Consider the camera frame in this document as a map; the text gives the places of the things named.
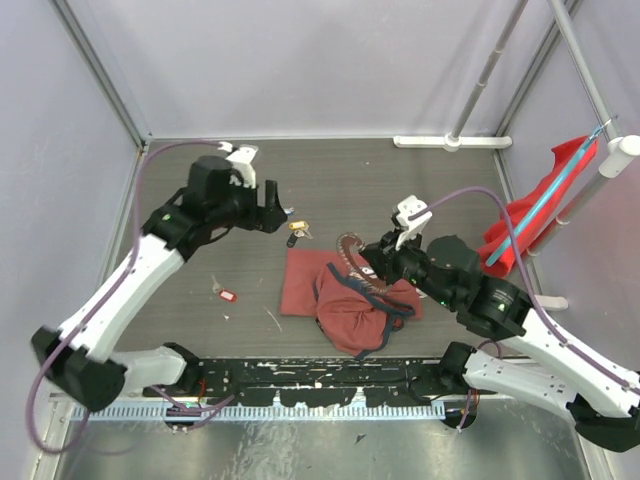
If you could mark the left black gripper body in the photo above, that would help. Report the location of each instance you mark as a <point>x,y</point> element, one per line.
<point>243,209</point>

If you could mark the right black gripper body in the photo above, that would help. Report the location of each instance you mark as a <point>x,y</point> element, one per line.
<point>409,262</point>

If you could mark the key with yellow tag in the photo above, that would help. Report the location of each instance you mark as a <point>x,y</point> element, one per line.
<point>300,229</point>

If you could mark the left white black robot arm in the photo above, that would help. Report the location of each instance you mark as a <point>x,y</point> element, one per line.
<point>79,357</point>

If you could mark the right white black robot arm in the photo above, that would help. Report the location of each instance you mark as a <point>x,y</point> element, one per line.
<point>599,397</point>

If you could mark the key with black tag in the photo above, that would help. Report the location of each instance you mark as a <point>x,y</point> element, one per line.
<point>291,241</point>

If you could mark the dark red shirt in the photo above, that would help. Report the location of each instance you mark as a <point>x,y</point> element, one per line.
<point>357,322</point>

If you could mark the key with red tag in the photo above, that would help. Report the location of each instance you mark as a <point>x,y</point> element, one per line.
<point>222,292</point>

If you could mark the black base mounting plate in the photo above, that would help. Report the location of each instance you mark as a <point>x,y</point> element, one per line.
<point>323,382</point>

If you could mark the red cloth on hanger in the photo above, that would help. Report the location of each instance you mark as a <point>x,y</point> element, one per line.
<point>495,235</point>

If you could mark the teal clothes hanger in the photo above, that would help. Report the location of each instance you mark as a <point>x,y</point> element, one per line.
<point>529,214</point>

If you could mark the white grey clothes rack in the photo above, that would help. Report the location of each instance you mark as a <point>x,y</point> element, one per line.
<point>622,149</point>

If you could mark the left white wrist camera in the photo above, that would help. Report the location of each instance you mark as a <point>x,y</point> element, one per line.
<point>241,158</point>

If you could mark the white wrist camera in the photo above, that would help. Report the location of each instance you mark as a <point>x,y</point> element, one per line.
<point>241,158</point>
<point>409,217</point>

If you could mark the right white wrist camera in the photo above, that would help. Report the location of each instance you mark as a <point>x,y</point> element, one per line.
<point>409,217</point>

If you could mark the slotted cable duct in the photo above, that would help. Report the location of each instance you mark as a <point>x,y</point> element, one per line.
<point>161,410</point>

